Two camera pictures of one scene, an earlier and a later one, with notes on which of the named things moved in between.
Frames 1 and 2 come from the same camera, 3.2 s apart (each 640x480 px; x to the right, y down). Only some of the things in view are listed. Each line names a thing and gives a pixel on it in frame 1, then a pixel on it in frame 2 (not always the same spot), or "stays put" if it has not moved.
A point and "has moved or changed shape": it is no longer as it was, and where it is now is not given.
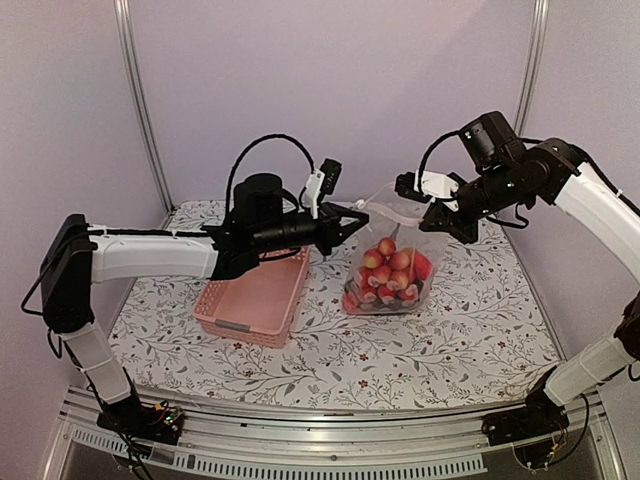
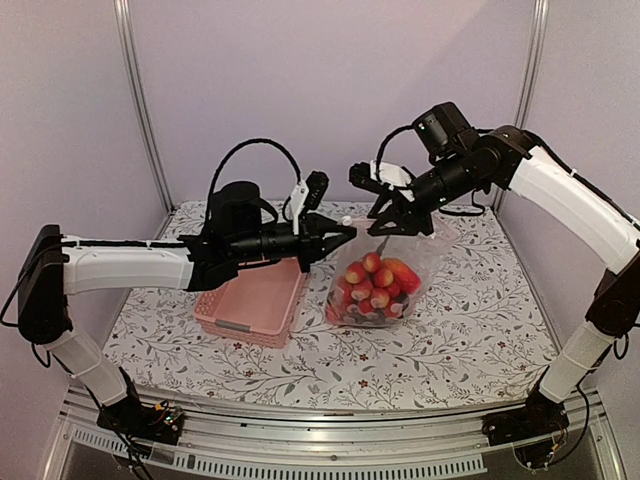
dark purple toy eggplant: (395, 305) → (374, 319)
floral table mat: (484, 333) stays put
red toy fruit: (350, 303) → (334, 313)
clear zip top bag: (391, 259) has moved or changed shape
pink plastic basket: (260, 304) stays put
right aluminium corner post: (537, 32) stays put
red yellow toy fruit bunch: (389, 274) has moved or changed shape
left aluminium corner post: (123, 14) stays put
